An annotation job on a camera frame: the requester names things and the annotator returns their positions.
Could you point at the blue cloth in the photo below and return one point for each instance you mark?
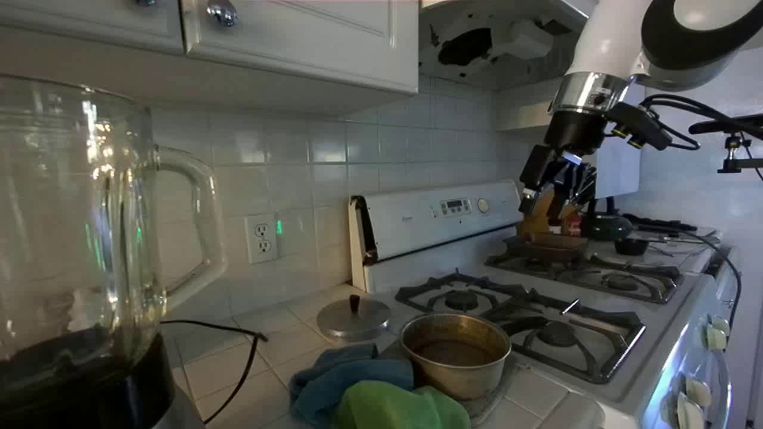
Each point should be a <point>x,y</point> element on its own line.
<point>325,383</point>

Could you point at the white range hood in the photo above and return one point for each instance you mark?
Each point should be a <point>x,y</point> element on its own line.
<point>526,48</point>

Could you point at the round cream timer dial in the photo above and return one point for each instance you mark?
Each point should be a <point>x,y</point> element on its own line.
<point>484,205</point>

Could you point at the black camera stand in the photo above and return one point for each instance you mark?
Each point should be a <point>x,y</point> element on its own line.
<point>740,125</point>

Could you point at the black frying pan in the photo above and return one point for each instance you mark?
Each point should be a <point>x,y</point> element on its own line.
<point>79,388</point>

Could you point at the cream stove knob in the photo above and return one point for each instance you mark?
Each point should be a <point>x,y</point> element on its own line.
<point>687,414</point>
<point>716,336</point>
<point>699,393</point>

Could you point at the green cloth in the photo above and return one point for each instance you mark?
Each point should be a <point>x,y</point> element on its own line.
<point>391,408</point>

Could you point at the black cast iron stove grate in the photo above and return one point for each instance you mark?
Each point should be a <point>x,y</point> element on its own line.
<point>653,275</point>
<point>509,304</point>

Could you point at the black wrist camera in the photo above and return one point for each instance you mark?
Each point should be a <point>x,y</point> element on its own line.
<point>635,125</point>

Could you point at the metal pot lid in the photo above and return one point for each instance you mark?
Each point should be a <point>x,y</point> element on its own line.
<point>354,320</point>

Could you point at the white gas stove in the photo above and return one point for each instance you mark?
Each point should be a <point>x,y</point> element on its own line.
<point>445,233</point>

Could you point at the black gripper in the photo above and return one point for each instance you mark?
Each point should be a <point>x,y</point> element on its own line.
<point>575,133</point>

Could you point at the white wall outlet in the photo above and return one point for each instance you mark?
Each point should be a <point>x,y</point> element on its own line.
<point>262,238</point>

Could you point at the white upper kitchen cabinet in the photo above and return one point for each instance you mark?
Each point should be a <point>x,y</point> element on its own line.
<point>319,32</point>

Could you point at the glass blender jar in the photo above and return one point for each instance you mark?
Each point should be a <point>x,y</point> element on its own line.
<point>73,221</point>

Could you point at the stove clock button panel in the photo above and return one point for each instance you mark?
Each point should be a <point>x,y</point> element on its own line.
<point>455,205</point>

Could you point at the metal cabinet knob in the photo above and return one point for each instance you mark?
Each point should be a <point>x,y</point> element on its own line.
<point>222,10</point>

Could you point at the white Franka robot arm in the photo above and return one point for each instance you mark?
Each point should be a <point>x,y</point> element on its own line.
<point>611,38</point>

